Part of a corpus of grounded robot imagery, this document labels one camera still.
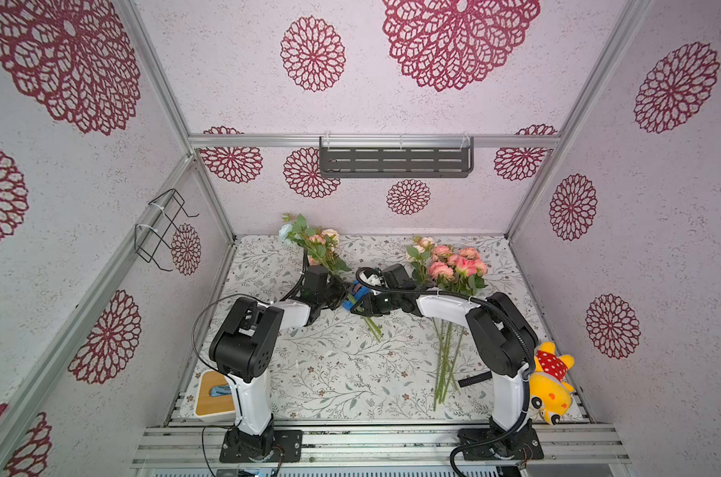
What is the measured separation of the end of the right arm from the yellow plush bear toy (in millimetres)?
388

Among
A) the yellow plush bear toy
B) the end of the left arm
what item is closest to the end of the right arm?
the end of the left arm

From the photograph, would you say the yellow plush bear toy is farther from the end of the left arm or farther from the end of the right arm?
the end of the left arm

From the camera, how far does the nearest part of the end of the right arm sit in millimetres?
740

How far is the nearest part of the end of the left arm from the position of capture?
0.77 meters

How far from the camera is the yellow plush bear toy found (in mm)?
761

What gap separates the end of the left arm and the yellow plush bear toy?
58cm
